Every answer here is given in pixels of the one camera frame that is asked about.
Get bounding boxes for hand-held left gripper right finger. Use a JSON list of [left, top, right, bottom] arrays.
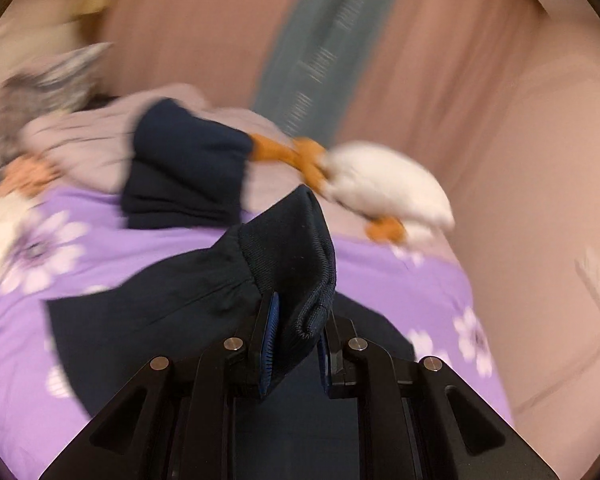
[[317, 312, 561, 480]]

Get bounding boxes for white plush toy orange feet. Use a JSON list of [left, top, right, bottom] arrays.
[[250, 132, 456, 246]]

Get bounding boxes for pale quilt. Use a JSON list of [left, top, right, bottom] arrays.
[[20, 84, 371, 237]]

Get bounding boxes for pink padded headboard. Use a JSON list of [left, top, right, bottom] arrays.
[[100, 0, 600, 411]]

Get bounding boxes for grey-blue printed banner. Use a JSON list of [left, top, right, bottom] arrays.
[[252, 0, 416, 147]]

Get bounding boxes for dark jogger pants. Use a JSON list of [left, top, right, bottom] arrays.
[[45, 185, 416, 480]]

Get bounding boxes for folded dark clothes stack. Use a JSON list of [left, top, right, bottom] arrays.
[[121, 99, 255, 231]]

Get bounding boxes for grey plaid cloth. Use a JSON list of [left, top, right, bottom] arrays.
[[0, 42, 113, 161]]

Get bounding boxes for purple floral bed sheet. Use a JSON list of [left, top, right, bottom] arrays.
[[0, 185, 516, 480]]

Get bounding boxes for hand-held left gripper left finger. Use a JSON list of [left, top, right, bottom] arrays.
[[39, 292, 281, 480]]

